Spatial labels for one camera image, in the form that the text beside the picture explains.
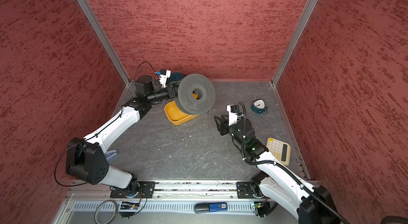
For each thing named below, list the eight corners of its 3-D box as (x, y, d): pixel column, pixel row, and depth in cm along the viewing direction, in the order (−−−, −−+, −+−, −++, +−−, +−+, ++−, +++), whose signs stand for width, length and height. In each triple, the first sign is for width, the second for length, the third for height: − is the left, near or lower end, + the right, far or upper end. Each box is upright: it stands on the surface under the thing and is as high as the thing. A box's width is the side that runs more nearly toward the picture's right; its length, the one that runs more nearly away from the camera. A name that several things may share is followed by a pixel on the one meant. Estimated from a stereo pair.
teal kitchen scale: (252, 116, 104) (254, 111, 100) (250, 103, 111) (251, 98, 106) (266, 116, 104) (268, 111, 100) (262, 103, 111) (264, 99, 107)
